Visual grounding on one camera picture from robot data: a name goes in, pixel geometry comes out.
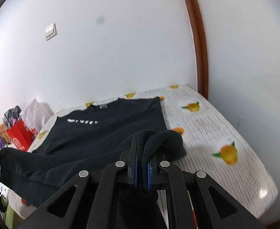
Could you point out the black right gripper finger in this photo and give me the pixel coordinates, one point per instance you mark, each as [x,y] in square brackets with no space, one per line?
[195,200]
[88,200]

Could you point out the black t-shirt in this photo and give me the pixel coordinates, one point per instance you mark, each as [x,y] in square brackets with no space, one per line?
[90,140]

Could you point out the plaid clothes in red bag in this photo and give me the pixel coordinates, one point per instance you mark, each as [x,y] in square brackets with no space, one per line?
[11,116]

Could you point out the red paper shopping bag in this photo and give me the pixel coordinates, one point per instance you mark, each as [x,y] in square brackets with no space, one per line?
[21,136]

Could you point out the green bed sheet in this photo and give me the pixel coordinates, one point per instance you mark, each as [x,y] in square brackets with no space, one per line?
[12,219]

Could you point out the white box with fruit print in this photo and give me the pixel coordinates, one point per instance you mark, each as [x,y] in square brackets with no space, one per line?
[211,144]

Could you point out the white Miniso plastic bag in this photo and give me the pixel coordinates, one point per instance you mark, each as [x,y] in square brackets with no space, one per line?
[36,115]

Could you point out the brown wooden door frame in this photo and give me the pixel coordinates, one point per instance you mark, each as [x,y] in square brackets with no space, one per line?
[200,47]

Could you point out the white wall light switch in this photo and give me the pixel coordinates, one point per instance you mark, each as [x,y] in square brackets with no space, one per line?
[50,32]

